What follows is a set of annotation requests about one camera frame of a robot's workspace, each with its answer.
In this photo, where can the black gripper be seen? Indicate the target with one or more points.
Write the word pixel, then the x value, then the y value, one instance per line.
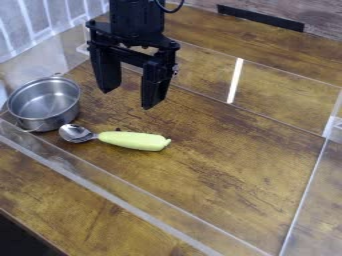
pixel 111 48

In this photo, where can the green handled metal spoon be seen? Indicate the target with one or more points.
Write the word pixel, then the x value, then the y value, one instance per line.
pixel 132 140

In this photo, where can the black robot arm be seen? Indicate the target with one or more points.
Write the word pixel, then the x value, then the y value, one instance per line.
pixel 139 17

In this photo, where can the small stainless steel pot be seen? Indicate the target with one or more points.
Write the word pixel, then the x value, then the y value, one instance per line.
pixel 44 103

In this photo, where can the black bar on table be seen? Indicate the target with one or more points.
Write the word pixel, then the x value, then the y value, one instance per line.
pixel 261 18

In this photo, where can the clear acrylic front barrier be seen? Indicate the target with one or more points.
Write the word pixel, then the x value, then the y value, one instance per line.
pixel 196 232

